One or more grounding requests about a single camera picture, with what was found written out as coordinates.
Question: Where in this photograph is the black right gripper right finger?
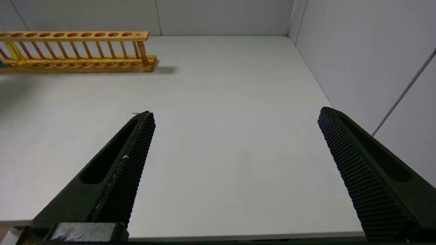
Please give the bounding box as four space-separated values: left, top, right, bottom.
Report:
317 107 436 242

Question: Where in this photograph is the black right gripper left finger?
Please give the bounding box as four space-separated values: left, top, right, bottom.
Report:
30 111 156 228

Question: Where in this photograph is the test tube with yellow pigment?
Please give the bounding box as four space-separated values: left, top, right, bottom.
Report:
5 42 27 66

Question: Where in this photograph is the wooden test tube rack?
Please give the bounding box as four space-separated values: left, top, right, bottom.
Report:
0 31 157 74

